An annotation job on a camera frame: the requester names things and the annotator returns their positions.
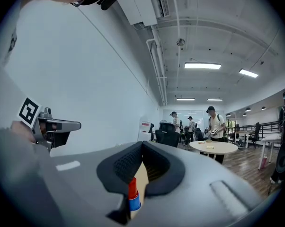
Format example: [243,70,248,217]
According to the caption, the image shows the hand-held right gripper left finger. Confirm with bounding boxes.
[50,140,143,227]

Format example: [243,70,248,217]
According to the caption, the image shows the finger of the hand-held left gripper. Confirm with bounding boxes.
[46,131,71,149]
[52,119,82,132]

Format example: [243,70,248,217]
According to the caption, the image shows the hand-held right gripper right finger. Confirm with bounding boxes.
[130,140,268,227]

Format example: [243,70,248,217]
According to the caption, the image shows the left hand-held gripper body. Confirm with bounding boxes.
[16,97,53,152]

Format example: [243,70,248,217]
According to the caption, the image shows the red paper cup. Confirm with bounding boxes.
[128,177,139,197]

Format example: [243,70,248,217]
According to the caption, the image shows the blue paper cup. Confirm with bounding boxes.
[128,194,142,211]

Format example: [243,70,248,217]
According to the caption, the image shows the person's left forearm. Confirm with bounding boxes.
[10,121,36,144]

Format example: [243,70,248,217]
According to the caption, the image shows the round beige table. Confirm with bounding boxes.
[189,140,239,162]

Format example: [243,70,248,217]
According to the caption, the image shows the black office chair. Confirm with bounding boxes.
[155,122,181,148]

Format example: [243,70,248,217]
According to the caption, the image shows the white water dispenser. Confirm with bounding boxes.
[138,117,152,141]

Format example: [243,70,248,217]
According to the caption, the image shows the black desk chair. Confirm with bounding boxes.
[249,122,262,148]

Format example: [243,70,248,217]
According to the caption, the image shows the white desk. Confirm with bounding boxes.
[257,133,282,170]

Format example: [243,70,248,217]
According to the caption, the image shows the black railing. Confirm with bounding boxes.
[237,121,280,137]

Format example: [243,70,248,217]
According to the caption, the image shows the white ceiling pipes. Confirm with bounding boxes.
[146,25,168,106]

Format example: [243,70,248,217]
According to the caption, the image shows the white air conditioner unit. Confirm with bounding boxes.
[109,0,171,27]

